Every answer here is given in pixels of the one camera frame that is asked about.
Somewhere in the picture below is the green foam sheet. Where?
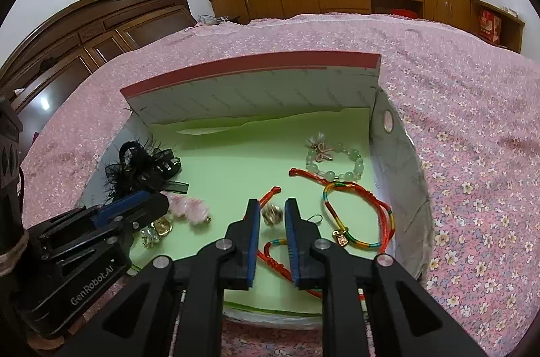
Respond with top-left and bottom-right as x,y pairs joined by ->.
129,107 -> 391,315

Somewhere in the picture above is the black feather hair accessory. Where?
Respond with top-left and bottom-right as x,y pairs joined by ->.
105,138 -> 188,198

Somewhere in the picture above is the gold earring with pearl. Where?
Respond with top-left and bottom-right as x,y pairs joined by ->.
140,228 -> 161,249

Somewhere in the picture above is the pink cardboard box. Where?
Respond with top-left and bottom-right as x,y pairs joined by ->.
78,52 -> 435,330

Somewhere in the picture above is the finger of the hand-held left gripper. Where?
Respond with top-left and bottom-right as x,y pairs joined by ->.
29,190 -> 170,252
40,224 -> 136,277

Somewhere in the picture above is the red gift box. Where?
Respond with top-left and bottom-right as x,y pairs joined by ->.
479,9 -> 503,41

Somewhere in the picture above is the pink plush hair clip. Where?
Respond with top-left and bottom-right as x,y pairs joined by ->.
186,199 -> 212,228
166,194 -> 191,219

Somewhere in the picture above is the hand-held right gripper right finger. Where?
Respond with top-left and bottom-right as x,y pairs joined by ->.
285,198 -> 490,357

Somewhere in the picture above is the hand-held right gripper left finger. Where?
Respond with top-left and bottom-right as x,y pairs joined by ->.
55,199 -> 259,357

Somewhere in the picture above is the red cord bracelet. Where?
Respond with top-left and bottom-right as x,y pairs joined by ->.
257,186 -> 325,299

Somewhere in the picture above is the pink floral bedsheet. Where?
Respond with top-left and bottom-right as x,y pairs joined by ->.
19,13 -> 540,357

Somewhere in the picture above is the small round gold earring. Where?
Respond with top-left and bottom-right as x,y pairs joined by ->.
262,204 -> 282,225

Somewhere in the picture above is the green bead bracelet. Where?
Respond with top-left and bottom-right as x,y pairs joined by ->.
306,133 -> 364,181

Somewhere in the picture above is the multicolour cord bracelet gold charm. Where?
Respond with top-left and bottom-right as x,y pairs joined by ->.
289,168 -> 393,250

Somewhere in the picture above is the wooden headboard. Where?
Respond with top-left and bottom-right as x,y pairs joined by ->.
0,0 -> 197,130

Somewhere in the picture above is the white cable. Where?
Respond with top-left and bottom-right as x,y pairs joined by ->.
197,15 -> 232,27

